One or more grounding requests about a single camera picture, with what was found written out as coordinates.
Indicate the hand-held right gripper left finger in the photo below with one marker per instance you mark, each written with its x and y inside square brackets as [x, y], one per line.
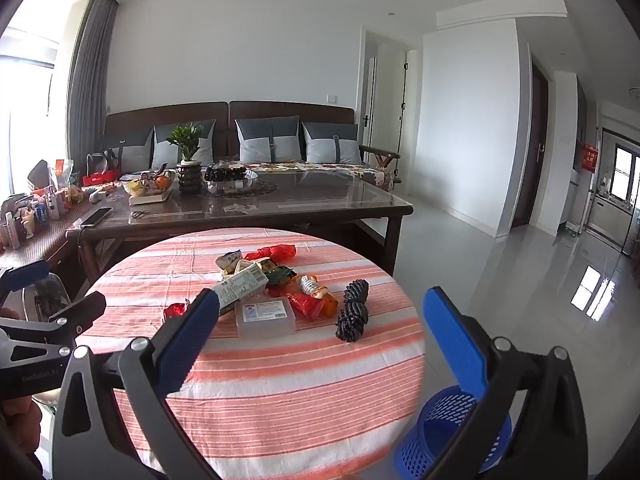
[192, 340]

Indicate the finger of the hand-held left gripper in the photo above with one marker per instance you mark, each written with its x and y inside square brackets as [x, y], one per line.
[30, 275]
[82, 310]

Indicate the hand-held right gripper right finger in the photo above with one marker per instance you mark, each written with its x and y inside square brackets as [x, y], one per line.
[455, 340]

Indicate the white green milk carton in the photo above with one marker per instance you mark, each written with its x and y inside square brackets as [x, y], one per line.
[240, 284]

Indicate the blue plastic basket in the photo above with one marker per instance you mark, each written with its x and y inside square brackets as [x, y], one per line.
[440, 435]

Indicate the dark pine cone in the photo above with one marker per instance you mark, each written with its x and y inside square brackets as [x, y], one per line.
[356, 292]
[350, 322]

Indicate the red plastic bag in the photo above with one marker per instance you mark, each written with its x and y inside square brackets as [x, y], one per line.
[275, 251]

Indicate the person's left hand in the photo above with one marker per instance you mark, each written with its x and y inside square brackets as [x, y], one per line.
[22, 417]

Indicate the row of small bottles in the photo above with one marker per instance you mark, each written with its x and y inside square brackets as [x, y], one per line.
[30, 215]

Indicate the clear plastic box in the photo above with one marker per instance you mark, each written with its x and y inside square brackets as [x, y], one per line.
[265, 317]

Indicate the black smartphone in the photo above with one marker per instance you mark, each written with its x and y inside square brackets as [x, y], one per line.
[95, 216]

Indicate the orange striped tablecloth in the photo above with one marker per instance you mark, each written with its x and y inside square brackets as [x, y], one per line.
[280, 390]

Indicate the scissors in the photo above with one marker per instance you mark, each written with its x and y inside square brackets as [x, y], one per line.
[139, 213]

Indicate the red box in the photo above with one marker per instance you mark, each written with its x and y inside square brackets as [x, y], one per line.
[100, 178]

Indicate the book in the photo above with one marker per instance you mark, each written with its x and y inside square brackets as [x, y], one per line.
[150, 197]

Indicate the grey handbag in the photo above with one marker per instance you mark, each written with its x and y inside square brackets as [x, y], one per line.
[102, 161]

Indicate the fruit bowl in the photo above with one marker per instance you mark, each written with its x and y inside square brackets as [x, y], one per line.
[150, 182]

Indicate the grey white pillow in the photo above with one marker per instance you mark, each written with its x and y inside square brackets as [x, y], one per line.
[270, 140]
[200, 142]
[132, 147]
[332, 142]

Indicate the glass tray with dark fruit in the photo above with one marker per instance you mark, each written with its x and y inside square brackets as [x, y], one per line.
[230, 176]

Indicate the potted green plant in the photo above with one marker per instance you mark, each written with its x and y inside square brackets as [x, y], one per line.
[187, 160]

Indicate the dark wooden coffee table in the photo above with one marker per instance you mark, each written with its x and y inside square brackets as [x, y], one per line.
[325, 200]

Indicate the patterned sofa blanket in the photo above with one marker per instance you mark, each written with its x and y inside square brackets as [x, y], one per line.
[350, 170]

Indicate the grey curtain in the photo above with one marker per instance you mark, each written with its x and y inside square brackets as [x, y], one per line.
[92, 85]

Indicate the dark wooden door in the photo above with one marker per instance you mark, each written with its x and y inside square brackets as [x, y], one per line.
[530, 145]

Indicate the glass kitchen sliding door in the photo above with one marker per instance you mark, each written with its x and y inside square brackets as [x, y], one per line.
[615, 200]

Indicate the white door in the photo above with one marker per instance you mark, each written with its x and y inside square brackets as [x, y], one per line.
[371, 110]

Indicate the dark wooden sofa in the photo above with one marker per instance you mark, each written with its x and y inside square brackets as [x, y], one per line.
[290, 110]

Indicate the red wall poster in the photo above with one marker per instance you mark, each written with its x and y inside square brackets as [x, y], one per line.
[590, 157]

